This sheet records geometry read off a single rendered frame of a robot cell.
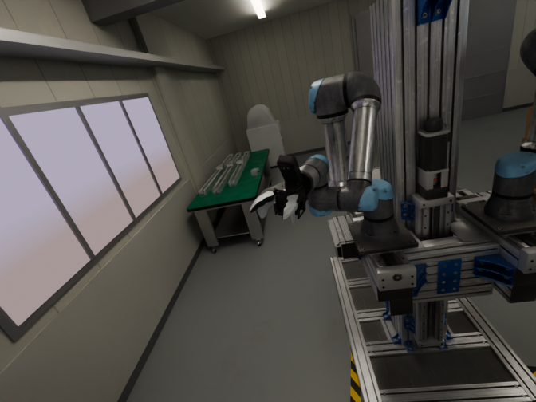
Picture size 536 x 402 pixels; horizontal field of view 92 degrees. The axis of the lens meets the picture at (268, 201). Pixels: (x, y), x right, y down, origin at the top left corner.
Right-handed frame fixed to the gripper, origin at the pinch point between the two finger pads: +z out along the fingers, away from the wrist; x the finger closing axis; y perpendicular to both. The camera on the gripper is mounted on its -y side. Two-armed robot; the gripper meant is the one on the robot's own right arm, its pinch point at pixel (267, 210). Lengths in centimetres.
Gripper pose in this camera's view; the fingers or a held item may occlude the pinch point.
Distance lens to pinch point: 59.7
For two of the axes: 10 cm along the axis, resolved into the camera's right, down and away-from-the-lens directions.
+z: -4.8, 4.6, -7.4
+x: -8.7, -1.4, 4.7
